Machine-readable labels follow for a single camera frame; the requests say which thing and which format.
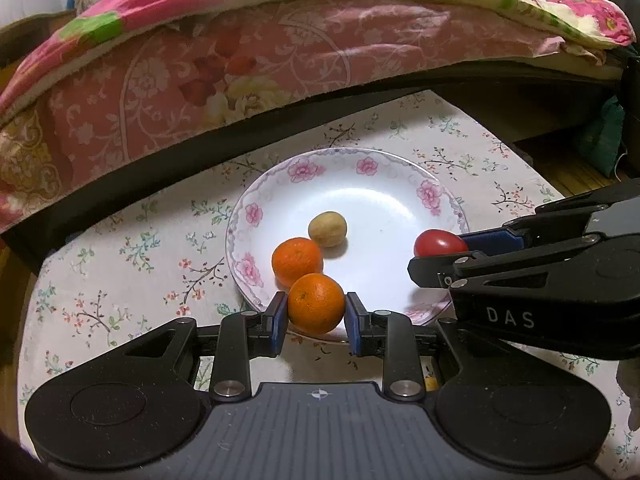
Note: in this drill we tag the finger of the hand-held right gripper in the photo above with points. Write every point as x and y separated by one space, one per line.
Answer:
430 270
492 240

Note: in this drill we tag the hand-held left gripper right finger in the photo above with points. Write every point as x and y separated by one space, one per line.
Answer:
352 327

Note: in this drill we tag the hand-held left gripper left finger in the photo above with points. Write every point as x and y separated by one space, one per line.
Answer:
276 324

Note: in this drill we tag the red cherry tomato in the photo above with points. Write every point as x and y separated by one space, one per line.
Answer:
435 242

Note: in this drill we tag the orange tangerine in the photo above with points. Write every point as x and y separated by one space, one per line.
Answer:
295 260
316 305

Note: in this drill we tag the white floral plate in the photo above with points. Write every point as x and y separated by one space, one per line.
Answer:
370 210

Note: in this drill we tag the tan longan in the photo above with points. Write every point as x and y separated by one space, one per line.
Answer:
327 230

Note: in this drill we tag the green bag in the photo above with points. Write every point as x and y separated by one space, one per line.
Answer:
600 135

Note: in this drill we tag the white floral tablecloth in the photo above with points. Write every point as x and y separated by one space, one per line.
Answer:
125 270

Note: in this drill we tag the pink floral blanket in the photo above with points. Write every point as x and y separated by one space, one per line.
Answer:
150 110

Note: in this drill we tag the brown wooden furniture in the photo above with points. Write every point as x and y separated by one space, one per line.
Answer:
30 35

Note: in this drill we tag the dark bed frame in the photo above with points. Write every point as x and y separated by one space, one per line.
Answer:
150 185

